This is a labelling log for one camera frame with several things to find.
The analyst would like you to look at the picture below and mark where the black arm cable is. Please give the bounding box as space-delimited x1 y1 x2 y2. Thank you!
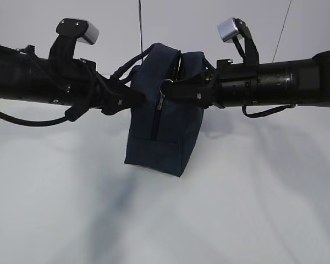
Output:
241 103 297 119
0 104 91 128

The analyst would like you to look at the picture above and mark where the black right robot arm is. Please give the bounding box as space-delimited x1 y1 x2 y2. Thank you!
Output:
159 51 330 108

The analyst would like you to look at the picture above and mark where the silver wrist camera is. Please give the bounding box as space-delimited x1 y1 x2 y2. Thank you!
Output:
217 17 261 65
48 18 100 63

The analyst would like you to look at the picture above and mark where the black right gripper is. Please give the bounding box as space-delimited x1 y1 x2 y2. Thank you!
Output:
161 59 233 109

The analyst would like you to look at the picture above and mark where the navy blue lunch bag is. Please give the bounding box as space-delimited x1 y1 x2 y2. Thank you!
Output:
112 43 212 177

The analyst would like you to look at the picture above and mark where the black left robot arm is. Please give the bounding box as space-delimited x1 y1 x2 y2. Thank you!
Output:
0 46 146 116

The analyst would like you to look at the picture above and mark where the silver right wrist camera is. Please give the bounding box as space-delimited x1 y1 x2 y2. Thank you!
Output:
217 17 261 65

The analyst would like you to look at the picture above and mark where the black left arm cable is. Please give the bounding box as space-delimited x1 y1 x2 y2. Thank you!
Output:
0 104 91 128

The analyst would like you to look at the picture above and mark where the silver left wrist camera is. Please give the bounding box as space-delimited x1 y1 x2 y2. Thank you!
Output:
48 18 100 63

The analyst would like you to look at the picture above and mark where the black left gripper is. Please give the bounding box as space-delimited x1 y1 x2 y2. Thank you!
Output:
68 58 146 116

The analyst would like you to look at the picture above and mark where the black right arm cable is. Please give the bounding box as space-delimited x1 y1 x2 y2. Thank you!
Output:
241 103 297 119

